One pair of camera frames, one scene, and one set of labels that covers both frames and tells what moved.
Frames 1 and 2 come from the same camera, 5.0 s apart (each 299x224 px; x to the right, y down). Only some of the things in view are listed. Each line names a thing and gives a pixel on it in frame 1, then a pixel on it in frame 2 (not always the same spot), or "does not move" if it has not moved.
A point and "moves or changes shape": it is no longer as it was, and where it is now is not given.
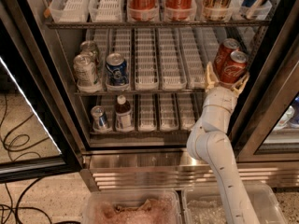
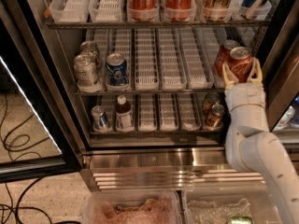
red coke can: (224, 51) does not move
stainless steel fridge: (132, 61) does not move
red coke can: (234, 67) moves or changes shape
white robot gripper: (222, 94) → (244, 92)
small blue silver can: (99, 117) does not move
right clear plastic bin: (203, 205) does not move
